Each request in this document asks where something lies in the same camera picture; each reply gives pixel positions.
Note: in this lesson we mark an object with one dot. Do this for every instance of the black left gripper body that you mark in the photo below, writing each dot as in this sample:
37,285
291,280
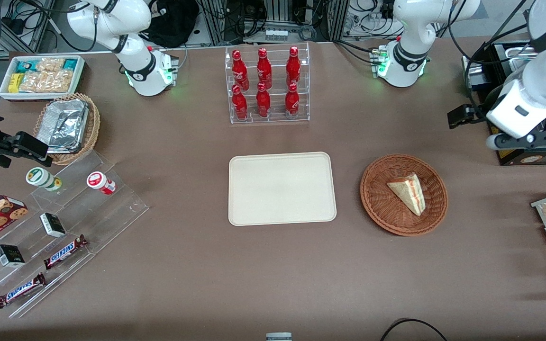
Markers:
478,113

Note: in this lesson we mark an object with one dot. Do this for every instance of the triangular sandwich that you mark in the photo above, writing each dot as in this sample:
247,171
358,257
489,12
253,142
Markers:
408,192

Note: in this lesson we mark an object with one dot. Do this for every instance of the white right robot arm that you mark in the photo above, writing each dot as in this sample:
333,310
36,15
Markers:
112,23

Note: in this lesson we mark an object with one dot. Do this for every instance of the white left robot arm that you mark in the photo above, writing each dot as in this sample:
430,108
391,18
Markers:
410,28

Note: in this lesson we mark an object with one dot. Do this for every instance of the light tan wicker basket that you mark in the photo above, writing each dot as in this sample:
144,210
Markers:
94,123

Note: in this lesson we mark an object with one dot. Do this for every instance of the brown round wicker basket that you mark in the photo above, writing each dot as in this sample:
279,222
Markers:
382,203

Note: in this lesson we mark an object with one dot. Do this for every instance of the cream rectangular tray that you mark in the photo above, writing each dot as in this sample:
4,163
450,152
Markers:
280,189

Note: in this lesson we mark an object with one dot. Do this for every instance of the green capped drink bottle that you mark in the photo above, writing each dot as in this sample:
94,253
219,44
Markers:
40,177

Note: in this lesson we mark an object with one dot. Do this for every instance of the aluminium foil trays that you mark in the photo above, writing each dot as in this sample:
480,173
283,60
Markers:
62,125

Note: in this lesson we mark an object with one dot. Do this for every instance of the red capped drink bottle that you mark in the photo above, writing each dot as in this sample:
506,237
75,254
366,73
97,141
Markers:
98,182

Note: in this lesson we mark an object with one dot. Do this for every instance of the yellow snack packet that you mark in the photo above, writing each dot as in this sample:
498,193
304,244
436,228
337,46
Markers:
14,83

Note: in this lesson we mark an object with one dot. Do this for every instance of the small black box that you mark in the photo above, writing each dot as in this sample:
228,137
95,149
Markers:
10,255
52,225

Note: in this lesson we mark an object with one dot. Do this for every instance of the large clear bag of cookies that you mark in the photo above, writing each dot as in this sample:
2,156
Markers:
48,82

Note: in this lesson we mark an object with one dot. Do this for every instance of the black hot food warmer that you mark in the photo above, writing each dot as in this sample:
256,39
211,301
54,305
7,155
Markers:
505,49

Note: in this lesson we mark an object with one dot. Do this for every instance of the clear acrylic stepped stand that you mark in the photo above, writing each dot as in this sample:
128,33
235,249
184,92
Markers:
112,213

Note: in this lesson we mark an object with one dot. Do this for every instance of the white rectangular snack bin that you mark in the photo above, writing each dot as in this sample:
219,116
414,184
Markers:
81,71

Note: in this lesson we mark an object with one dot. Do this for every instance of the small teal snack packet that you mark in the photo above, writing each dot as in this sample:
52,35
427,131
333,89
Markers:
70,64

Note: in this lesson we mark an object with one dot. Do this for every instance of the Snickers chocolate bar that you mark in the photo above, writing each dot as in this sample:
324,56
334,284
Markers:
21,290
64,252

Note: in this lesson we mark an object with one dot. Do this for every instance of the red cola bottle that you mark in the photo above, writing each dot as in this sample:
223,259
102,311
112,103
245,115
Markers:
263,102
292,102
240,71
264,68
239,105
293,66

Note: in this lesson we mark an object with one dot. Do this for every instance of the clear acrylic bottle rack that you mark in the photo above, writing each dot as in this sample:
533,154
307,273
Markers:
277,121

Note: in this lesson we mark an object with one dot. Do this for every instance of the black bag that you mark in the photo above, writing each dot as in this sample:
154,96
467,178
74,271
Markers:
171,21

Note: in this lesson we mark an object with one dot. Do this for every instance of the grey power strip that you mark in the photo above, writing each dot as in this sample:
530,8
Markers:
276,34

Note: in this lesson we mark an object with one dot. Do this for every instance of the small grey device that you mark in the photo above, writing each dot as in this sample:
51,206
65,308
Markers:
278,336

